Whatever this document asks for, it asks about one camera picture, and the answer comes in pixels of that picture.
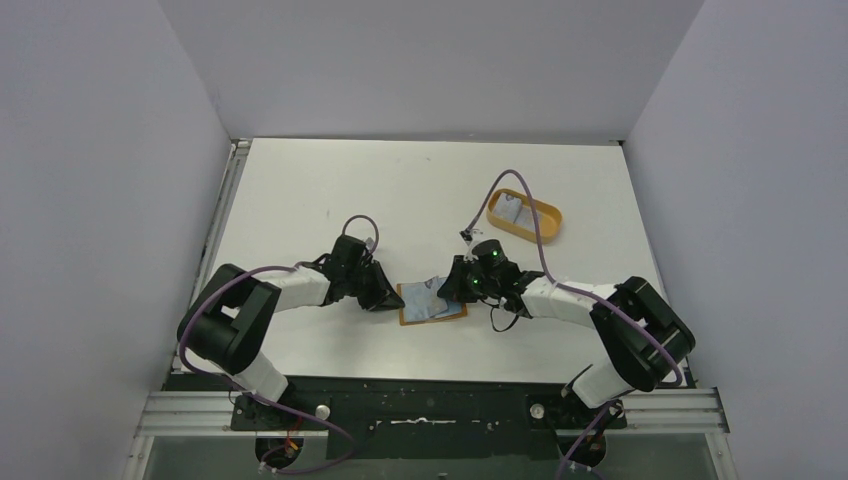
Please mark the orange oval tray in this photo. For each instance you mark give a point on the orange oval tray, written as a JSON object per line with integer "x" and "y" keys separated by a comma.
{"x": 552, "y": 223}

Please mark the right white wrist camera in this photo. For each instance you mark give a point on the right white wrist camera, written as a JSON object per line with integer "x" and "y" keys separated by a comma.
{"x": 470, "y": 235}

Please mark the silver credit card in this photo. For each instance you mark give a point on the silver credit card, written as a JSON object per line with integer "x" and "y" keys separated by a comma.
{"x": 507, "y": 207}

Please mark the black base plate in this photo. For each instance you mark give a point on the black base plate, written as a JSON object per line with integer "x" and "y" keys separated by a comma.
{"x": 417, "y": 419}

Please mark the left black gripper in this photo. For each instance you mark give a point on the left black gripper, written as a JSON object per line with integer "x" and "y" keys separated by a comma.
{"x": 382, "y": 297}

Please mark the silver credit card carried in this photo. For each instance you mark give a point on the silver credit card carried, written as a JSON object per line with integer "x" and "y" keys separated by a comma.
{"x": 435, "y": 307}

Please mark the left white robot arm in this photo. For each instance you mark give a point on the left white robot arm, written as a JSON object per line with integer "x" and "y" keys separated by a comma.
{"x": 227, "y": 324}

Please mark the yellow leather card holder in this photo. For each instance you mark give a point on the yellow leather card holder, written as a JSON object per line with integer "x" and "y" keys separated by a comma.
{"x": 411, "y": 314}

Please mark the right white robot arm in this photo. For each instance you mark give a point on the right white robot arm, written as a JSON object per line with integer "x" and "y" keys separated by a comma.
{"x": 644, "y": 340}

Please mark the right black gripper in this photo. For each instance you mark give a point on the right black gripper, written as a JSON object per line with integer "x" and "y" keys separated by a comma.
{"x": 462, "y": 279}

